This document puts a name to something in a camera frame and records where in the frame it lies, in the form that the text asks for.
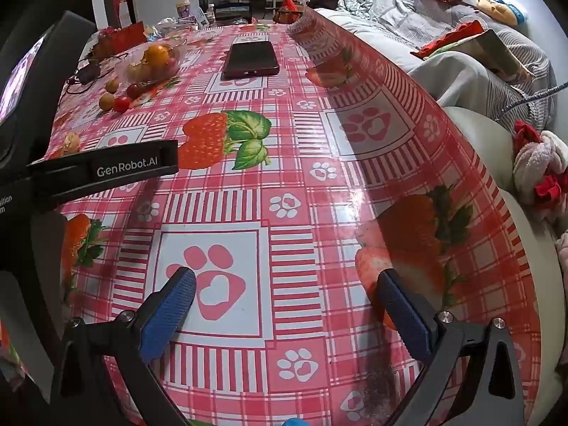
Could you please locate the pale tan fruit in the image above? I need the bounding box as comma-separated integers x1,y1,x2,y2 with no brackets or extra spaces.
129,63,154,83

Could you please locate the red paper bag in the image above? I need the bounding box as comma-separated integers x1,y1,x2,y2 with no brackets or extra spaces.
273,0,307,23

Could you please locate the black box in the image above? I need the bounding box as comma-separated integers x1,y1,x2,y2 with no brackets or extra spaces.
213,4,253,25

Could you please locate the dark smartphone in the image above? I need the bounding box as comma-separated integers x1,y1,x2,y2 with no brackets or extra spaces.
222,41,281,80

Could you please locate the brown book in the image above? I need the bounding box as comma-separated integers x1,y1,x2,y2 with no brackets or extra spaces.
470,29,533,83

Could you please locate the white sofa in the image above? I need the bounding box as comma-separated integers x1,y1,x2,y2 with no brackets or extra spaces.
311,0,568,409

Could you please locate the grey blanket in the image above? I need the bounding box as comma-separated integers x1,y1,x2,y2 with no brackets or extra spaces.
370,0,557,134

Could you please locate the pink and red plush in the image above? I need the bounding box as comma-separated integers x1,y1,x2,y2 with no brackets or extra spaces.
512,120,568,220

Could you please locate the yellow plush toy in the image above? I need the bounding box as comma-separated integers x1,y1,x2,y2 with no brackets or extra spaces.
473,0,531,25

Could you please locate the red trimmed cushion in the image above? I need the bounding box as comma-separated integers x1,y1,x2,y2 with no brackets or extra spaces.
413,20,486,60

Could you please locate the clear plastic bag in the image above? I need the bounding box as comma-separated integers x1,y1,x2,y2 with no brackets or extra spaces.
153,18,196,36

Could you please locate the black power adapter with cables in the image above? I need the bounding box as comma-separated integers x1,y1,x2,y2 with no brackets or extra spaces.
66,53,130,96

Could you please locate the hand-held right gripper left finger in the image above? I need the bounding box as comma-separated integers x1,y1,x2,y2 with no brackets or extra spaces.
49,267,198,426

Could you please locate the large smooth orange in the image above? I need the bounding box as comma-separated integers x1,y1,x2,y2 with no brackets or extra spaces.
144,44,171,68

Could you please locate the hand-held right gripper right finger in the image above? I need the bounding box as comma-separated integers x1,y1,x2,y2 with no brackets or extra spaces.
376,268,527,426

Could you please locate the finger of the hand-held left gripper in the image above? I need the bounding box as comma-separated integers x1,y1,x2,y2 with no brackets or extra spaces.
27,140,179,207

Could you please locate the red gift box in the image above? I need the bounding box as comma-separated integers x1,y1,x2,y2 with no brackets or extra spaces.
97,21,147,56

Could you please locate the clear bag of fruit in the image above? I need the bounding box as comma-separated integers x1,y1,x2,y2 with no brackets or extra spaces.
114,41,182,84

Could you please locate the pink strawberry print tablecloth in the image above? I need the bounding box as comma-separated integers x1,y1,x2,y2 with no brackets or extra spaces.
44,6,544,426

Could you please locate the grey cable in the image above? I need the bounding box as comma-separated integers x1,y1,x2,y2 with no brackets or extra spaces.
501,82,568,116

